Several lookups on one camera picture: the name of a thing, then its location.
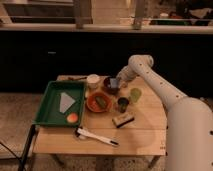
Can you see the orange bowl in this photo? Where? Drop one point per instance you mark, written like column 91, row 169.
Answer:
column 93, row 106

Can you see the white cup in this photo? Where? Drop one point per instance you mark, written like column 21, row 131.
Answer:
column 93, row 81

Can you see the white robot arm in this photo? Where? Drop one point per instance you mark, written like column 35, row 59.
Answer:
column 189, row 136

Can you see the grey folded cloth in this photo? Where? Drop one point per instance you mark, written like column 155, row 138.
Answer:
column 66, row 101

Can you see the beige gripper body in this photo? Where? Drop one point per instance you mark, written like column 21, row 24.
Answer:
column 126, row 75

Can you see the dark metal cup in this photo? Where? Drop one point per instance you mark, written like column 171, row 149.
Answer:
column 122, row 102

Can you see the green translucent cup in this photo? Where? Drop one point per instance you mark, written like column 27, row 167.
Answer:
column 135, row 94

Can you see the green pickle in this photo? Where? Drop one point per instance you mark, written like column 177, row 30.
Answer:
column 101, row 102

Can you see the peach fruit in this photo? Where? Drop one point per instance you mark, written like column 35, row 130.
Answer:
column 72, row 118

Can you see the white brush with black tip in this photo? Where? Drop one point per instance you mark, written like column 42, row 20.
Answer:
column 86, row 133

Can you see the green plastic tray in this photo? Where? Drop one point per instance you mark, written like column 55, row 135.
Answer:
column 48, row 113

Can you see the wooden block eraser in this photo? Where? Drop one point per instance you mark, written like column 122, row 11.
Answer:
column 122, row 119

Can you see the black pole at table side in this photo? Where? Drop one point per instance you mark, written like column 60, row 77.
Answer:
column 27, row 146

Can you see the blue sponge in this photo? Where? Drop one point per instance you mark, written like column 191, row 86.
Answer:
column 114, row 83

